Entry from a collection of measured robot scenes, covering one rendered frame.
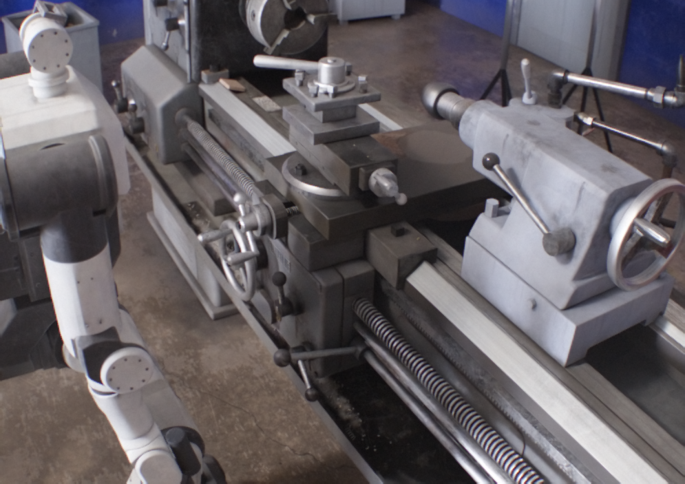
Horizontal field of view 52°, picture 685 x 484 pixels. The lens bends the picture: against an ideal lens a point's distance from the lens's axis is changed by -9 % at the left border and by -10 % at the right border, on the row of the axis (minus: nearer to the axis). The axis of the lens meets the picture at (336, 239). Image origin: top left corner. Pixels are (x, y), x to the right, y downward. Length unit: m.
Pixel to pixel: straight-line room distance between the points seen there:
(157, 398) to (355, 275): 0.52
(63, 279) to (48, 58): 0.30
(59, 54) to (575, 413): 1.01
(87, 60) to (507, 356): 3.52
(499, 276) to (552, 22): 4.30
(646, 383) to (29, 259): 1.21
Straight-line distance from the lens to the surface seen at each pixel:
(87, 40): 4.50
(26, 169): 0.91
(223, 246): 1.97
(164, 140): 2.65
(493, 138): 1.55
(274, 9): 2.37
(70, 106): 1.07
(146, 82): 2.78
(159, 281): 3.05
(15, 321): 1.24
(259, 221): 1.69
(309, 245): 1.63
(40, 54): 1.06
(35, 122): 1.04
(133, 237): 3.35
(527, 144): 1.49
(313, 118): 1.73
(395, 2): 6.32
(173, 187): 2.85
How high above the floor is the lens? 1.76
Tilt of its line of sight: 33 degrees down
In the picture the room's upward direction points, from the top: 2 degrees clockwise
